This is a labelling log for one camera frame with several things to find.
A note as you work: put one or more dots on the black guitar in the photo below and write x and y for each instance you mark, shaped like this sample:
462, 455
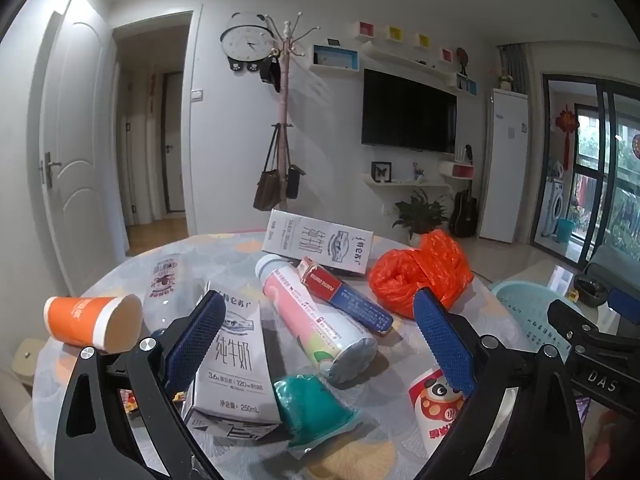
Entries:
462, 215

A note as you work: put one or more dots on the wall mounted television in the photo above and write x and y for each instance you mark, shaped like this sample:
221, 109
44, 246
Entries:
407, 110

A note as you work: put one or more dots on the white light switch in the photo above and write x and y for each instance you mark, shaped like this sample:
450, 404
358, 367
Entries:
197, 94

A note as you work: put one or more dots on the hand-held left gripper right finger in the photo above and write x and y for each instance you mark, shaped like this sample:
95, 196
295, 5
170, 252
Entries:
445, 340

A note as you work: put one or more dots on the small candy wrapper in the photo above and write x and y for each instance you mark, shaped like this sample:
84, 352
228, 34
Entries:
130, 402

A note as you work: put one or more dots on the white refrigerator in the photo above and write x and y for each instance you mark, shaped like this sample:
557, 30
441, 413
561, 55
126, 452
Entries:
504, 170

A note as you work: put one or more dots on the scale patterned tablecloth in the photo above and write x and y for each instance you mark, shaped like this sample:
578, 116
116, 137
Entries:
240, 260

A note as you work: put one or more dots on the red wall cube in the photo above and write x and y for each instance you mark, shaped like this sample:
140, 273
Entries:
446, 54

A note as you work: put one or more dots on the black hat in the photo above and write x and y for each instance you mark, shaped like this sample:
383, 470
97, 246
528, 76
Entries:
271, 72

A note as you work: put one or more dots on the brown tote bag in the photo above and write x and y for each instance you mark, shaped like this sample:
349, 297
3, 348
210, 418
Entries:
267, 190

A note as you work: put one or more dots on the pink white plastic bottle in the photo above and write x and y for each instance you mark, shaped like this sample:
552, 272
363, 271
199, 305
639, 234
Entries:
310, 310

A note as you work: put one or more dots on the white room door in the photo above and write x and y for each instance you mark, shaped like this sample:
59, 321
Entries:
85, 160

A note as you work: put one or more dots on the red blue toothpaste box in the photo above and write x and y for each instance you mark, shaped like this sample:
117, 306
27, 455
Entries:
350, 297

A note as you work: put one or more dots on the green potted plant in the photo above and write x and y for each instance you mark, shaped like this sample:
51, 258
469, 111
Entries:
420, 212

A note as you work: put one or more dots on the orange paper cup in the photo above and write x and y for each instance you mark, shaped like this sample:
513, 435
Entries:
75, 317

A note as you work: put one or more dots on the long white wall shelf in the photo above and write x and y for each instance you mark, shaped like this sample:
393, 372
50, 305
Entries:
410, 62

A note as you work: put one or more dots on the white washing machine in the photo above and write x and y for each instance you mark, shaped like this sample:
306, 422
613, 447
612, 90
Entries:
554, 200

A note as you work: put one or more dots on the panda wall clock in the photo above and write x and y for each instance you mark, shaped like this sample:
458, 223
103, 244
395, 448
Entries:
247, 40

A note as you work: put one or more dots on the beige stool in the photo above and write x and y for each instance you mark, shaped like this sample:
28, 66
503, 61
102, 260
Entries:
27, 355

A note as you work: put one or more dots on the hallway door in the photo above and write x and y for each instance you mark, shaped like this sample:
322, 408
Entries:
175, 140

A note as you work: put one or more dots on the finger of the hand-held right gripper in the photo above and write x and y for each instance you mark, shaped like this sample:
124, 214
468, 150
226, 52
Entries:
572, 322
625, 305

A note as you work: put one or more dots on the sliding glass door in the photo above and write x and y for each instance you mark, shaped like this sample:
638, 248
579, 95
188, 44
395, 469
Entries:
595, 170

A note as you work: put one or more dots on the teal plastic basket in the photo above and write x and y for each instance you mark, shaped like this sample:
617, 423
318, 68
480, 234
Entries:
525, 310

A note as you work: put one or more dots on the blue box wall shelf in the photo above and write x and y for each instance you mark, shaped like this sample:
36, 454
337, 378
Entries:
334, 57

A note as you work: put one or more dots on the pink wall cube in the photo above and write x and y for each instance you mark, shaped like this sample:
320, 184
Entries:
366, 30

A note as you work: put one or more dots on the small flower pot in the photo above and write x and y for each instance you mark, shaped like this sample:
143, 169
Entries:
506, 81

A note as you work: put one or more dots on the blue wall cube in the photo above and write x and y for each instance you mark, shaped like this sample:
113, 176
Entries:
466, 85

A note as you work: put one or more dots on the small vase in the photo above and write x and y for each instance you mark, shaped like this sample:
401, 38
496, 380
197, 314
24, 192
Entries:
419, 172

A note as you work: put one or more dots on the small black bag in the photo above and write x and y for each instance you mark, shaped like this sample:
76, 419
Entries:
295, 182

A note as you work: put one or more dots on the black butterfly frame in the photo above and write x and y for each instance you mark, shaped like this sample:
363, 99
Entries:
381, 171

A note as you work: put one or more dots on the teal bucket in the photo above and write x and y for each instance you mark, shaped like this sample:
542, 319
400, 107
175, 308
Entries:
565, 230

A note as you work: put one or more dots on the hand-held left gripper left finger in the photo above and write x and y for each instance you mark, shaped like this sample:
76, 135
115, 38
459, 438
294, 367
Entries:
195, 340

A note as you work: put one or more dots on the clear plastic bottle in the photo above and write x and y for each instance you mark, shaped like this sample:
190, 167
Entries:
162, 277

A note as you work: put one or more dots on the white milk carton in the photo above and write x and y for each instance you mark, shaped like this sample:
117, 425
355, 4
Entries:
320, 240
235, 360

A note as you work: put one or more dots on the low white wall shelf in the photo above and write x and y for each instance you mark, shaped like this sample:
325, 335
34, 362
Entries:
400, 183

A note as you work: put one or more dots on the red round fan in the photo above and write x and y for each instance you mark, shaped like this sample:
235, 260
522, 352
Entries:
462, 56

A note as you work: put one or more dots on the orange plastic bag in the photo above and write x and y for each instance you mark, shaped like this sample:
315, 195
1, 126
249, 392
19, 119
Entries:
420, 270

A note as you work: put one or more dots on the pink coat rack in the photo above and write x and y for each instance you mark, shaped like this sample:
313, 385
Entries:
284, 110

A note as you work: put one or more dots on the red hanging knot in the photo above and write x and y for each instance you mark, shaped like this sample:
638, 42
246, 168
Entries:
567, 122

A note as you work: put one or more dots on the panda print snack cup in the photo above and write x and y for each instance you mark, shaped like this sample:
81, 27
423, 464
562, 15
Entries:
435, 412

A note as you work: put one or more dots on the dark round ashtray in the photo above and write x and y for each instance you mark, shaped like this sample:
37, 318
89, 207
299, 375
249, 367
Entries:
590, 289

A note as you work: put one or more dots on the yellow wall cube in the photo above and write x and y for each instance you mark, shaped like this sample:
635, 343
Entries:
423, 41
394, 33

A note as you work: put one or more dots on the teal jelly cup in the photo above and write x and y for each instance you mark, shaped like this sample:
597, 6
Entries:
305, 405

